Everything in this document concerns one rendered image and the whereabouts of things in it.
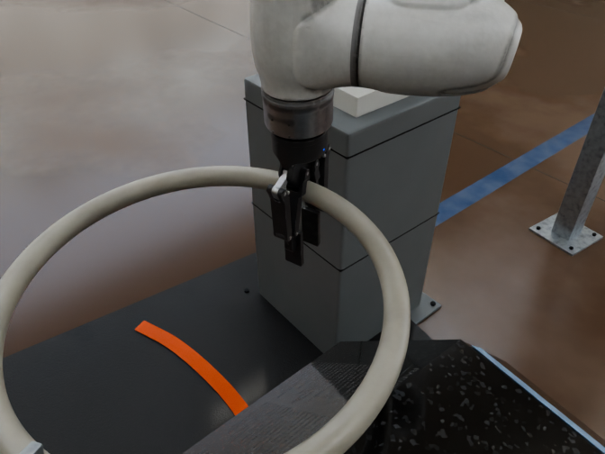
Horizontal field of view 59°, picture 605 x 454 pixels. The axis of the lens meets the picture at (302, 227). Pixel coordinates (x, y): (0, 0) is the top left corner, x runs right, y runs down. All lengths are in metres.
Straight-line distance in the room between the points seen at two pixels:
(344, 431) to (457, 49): 0.38
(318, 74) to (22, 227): 1.98
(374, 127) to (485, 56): 0.65
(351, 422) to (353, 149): 0.77
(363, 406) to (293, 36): 0.38
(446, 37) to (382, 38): 0.06
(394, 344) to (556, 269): 1.66
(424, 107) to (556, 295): 1.00
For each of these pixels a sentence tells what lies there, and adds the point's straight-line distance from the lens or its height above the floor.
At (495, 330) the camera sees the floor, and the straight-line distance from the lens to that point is 1.89.
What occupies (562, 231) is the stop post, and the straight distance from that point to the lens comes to 2.34.
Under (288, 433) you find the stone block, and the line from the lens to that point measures 0.71.
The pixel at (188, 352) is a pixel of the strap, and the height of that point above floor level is 0.02.
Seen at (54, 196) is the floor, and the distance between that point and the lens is 2.59.
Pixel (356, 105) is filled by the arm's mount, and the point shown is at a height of 0.83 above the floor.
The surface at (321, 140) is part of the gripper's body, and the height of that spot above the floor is 1.01.
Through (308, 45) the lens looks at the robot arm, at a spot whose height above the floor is 1.15.
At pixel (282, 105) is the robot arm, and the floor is 1.07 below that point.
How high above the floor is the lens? 1.35
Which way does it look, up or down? 38 degrees down
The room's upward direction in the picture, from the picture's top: straight up
